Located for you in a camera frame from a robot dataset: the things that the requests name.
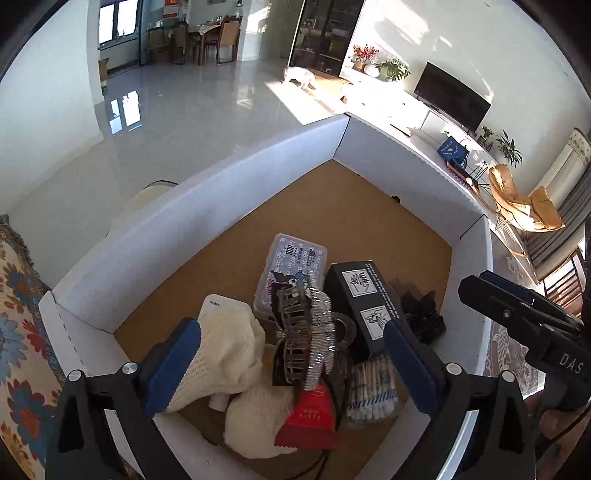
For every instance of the cream knit glove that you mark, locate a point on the cream knit glove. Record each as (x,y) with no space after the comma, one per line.
(258,415)
(221,346)

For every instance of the white TV cabinet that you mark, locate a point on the white TV cabinet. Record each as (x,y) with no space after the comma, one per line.
(415,122)

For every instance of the white cardboard box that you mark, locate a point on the white cardboard box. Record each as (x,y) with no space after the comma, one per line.
(369,152)

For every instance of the wooden slatted chair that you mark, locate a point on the wooden slatted chair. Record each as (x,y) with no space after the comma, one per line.
(572,277)

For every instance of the wooden dining table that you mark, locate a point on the wooden dining table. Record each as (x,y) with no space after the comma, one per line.
(203,30)

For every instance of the cotton swab pack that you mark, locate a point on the cotton swab pack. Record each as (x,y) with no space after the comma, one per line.
(369,392)

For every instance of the red window sign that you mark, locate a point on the red window sign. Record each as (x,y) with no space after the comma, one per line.
(175,2)

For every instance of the white round vase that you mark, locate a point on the white round vase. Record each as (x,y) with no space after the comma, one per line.
(371,70)

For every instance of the clear hair claw clip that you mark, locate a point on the clear hair claw clip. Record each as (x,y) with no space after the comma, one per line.
(345,318)

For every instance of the floral printed cloth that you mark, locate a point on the floral printed cloth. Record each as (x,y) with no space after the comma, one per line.
(18,323)

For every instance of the leafy potted plant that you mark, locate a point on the leafy potted plant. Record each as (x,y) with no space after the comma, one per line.
(395,70)

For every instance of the rhinestone hair claw clip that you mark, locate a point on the rhinestone hair claw clip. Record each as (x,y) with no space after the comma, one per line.
(295,327)

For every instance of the wooden dining chair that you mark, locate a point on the wooden dining chair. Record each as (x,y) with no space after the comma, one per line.
(228,41)
(159,44)

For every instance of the large green potted plant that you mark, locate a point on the large green potted plant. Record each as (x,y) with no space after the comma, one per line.
(508,147)

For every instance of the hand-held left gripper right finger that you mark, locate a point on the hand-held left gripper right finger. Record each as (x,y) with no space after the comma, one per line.
(411,369)

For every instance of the dark glass display cabinet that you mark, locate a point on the dark glass display cabinet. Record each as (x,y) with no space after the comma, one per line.
(323,32)

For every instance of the red flower bouquet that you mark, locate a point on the red flower bouquet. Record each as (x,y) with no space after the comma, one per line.
(364,54)

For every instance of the black television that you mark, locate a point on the black television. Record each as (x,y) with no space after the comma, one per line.
(452,94)

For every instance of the grey curtain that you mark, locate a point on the grey curtain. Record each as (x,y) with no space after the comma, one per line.
(568,230)

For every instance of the orange lounge chair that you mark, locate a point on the orange lounge chair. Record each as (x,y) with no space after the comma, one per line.
(540,207)

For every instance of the standing air conditioner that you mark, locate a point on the standing air conditioner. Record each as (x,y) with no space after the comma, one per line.
(570,157)

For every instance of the white sunscreen bottle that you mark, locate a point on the white sunscreen bottle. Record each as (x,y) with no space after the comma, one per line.
(226,305)

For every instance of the red snack packet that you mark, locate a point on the red snack packet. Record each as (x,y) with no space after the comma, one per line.
(309,420)

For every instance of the black box with white labels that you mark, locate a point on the black box with white labels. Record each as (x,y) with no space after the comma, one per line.
(388,295)

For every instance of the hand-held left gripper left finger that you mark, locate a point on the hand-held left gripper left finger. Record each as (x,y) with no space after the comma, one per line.
(171,369)

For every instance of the blue tote bag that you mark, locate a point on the blue tote bag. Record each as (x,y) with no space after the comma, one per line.
(452,150)

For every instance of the person's right hand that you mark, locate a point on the person's right hand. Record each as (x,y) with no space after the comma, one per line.
(554,424)

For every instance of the clear cartoon-print plastic box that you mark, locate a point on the clear cartoon-print plastic box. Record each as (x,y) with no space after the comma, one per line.
(291,258)

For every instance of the small potted plant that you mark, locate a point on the small potted plant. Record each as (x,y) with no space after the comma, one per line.
(485,136)

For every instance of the black bow hair clip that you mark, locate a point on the black bow hair clip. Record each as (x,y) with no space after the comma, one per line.
(425,314)

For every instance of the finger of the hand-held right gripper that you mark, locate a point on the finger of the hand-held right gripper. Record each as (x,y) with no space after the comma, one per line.
(521,293)
(503,314)

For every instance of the white cat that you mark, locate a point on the white cat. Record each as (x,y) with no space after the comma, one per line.
(300,76)

